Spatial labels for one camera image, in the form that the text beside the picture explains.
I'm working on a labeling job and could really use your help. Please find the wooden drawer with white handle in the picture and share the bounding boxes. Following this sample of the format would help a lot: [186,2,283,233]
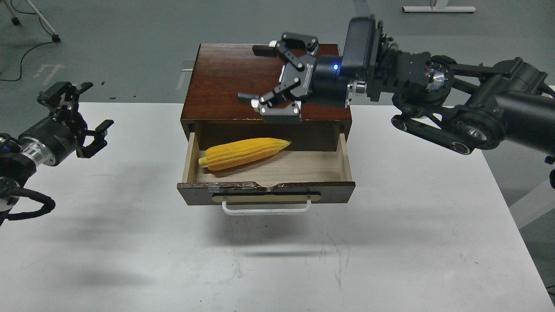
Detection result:
[176,132,356,215]

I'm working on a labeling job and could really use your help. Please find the white tripod legs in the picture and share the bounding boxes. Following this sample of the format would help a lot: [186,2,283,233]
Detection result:
[2,0,61,43]

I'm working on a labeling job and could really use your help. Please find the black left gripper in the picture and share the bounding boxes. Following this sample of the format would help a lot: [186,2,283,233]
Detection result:
[18,81,114,166]

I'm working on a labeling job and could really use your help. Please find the black floor cable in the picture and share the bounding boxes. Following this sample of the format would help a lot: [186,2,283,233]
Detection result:
[0,0,53,83]

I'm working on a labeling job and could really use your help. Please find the dark wooden cabinet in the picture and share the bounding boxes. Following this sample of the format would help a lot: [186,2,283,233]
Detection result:
[180,43,352,151]

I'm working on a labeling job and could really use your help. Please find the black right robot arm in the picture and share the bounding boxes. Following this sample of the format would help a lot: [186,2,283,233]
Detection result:
[237,15,555,165]

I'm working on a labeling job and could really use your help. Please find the yellow corn cob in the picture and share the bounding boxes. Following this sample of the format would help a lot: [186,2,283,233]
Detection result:
[198,137,291,171]

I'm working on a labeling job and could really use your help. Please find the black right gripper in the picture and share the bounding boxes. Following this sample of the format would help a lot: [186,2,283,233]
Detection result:
[238,32,349,124]

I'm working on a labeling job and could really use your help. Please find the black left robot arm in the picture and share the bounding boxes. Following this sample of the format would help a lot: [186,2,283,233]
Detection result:
[0,81,113,221]

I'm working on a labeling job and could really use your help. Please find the white stand base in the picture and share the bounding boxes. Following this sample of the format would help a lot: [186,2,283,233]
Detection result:
[402,0,477,14]

